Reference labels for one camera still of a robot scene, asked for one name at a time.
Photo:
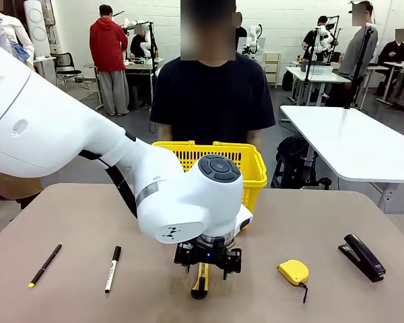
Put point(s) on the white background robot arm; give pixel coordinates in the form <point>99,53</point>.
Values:
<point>134,24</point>
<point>254,38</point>
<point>323,38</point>

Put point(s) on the person's left forearm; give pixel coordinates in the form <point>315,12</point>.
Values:
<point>254,139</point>

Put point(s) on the large white table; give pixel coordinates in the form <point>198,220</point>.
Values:
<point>350,141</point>

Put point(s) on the person in red hoodie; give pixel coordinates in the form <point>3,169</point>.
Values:
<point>108,50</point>

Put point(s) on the mannequin white shirt orange trousers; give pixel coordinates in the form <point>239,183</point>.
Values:
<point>22,37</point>

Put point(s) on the person in black at robot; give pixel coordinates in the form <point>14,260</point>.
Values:
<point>311,38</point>

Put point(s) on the yellow plastic shopping basket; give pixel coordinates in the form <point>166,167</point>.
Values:
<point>254,171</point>

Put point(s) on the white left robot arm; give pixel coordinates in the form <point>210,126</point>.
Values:
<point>54,134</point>

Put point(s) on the black office chair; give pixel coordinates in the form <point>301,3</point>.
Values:
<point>65,67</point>

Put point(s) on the yellow black utility knife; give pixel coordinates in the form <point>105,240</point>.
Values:
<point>200,286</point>

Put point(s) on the white drawer cabinet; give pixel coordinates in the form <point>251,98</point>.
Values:
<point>272,67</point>

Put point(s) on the white background table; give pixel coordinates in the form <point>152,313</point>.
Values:
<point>318,75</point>

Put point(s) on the black stapler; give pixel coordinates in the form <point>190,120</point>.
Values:
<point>363,257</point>

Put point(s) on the black highlighter pen yellow tip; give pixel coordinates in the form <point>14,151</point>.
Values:
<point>45,266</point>

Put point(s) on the background person in black shirt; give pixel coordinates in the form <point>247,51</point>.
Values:
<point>139,43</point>

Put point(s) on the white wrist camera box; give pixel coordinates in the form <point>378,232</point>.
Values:
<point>245,218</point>

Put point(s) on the black tripod stand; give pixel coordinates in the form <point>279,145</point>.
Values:
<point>360,67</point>

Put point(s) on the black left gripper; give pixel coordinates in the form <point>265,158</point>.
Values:
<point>207,253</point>

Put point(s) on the black backpack under table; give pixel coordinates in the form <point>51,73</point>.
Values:
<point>291,161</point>

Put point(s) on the white standing air conditioner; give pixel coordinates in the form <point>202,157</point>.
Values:
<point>37,27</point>

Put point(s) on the person in navy t-shirt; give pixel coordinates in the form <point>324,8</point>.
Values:
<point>212,97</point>

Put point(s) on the person in grey sweater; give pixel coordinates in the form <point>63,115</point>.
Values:
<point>358,50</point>

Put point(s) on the background work table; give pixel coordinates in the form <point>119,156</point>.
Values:
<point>138,65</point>

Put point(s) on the seated person in black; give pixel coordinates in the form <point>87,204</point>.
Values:
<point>392,54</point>

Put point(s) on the white marker pen black cap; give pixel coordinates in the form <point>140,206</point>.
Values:
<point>112,269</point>

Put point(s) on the person's right forearm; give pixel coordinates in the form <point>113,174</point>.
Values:
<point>165,133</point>

